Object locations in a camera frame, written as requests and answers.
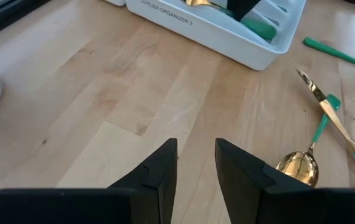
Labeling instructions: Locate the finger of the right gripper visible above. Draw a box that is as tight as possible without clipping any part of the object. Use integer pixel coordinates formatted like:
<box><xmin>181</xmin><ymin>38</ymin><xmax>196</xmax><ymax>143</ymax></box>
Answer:
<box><xmin>226</xmin><ymin>0</ymin><xmax>245</xmax><ymax>22</ymax></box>
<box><xmin>242</xmin><ymin>0</ymin><xmax>262</xmax><ymax>18</ymax></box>

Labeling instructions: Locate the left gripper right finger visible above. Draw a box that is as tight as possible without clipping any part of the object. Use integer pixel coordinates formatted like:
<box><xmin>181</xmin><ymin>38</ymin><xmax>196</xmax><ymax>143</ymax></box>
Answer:
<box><xmin>214</xmin><ymin>138</ymin><xmax>355</xmax><ymax>224</ymax></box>

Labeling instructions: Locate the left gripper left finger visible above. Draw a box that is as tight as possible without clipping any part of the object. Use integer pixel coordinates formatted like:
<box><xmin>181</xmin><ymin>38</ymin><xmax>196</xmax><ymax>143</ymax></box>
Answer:
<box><xmin>0</xmin><ymin>138</ymin><xmax>178</xmax><ymax>224</ymax></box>

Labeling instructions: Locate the gold fork green handle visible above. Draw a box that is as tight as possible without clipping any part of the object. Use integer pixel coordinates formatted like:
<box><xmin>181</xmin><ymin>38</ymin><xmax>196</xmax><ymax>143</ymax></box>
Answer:
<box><xmin>181</xmin><ymin>0</ymin><xmax>277</xmax><ymax>40</ymax></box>

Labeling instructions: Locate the white cutlery organizer tray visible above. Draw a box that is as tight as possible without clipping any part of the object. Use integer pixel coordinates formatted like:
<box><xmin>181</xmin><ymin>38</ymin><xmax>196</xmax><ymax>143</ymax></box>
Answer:
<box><xmin>125</xmin><ymin>0</ymin><xmax>306</xmax><ymax>72</ymax></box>

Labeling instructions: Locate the large gold spoon green handle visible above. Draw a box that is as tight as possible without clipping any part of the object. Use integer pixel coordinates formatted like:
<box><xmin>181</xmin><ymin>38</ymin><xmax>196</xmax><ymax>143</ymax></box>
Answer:
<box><xmin>275</xmin><ymin>93</ymin><xmax>342</xmax><ymax>188</ymax></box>

